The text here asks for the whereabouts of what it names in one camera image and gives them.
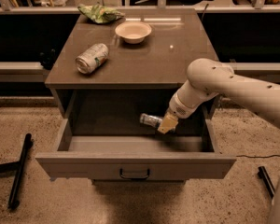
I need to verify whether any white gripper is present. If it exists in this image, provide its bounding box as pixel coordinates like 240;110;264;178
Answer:
158;93;197;134

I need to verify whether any silver blue redbull can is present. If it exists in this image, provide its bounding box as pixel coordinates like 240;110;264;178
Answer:
139;113;162;128

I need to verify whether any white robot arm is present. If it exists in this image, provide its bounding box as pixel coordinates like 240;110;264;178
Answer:
160;59;280;224

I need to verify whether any open grey top drawer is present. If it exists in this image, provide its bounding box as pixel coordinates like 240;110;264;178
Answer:
35;119;236;182

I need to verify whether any white green soda can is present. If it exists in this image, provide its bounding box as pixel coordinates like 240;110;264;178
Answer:
76;43;109;75

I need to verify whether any grey cabinet with countertop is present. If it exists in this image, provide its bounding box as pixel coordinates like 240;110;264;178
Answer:
45;7;217;112

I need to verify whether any white paper bowl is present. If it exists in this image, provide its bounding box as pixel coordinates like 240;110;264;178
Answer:
115;21;152;44

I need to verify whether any black stand leg right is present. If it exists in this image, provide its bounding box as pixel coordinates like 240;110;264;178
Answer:
258;166;275;198

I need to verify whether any black stand leg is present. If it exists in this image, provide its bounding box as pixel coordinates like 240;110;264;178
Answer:
258;166;275;198
0;133;34;210

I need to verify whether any green chip bag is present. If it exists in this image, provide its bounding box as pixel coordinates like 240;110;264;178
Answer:
77;4;125;24

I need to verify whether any black object behind cabinet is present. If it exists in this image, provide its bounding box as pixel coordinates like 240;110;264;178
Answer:
39;49;56;70

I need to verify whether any black stand leg left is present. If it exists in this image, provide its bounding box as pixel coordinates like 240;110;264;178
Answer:
0;133;34;210

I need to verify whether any black drawer handle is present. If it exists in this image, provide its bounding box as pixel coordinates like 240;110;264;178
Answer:
119;169;150;181

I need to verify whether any black cable on floor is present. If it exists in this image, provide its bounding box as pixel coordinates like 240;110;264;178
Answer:
236;153;280;160

